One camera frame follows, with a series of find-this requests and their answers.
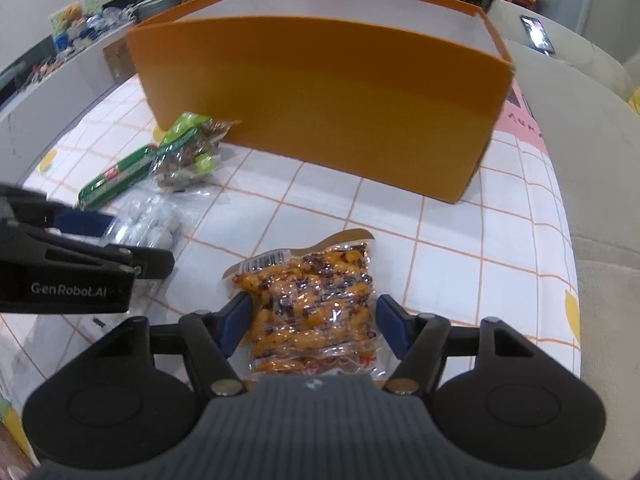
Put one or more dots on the green sausage stick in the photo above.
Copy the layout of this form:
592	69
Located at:
116	179

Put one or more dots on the green nut snack bag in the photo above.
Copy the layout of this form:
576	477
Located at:
189	151

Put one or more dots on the smartphone on sofa arm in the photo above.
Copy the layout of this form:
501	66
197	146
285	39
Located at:
537	35

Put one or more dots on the orange cardboard box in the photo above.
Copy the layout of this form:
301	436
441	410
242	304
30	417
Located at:
403	92

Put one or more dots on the grey plant pot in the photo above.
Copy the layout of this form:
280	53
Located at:
146	9

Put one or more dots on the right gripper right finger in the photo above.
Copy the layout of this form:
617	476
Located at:
417	341

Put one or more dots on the checked lemon tablecloth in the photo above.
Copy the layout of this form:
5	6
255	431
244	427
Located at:
504	249

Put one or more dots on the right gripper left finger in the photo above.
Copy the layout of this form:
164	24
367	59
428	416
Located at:
210	339

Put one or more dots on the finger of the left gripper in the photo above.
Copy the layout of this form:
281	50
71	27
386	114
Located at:
35	209

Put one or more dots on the white TV cabinet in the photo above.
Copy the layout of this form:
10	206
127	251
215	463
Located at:
32	121

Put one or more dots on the beige sofa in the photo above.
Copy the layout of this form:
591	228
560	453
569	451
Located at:
579	98

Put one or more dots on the brown cardboard box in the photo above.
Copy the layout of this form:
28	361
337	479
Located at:
119	60

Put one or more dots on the clear bag white candies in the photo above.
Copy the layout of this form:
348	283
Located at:
153	219

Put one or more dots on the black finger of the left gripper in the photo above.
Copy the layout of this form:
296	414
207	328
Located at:
140	259

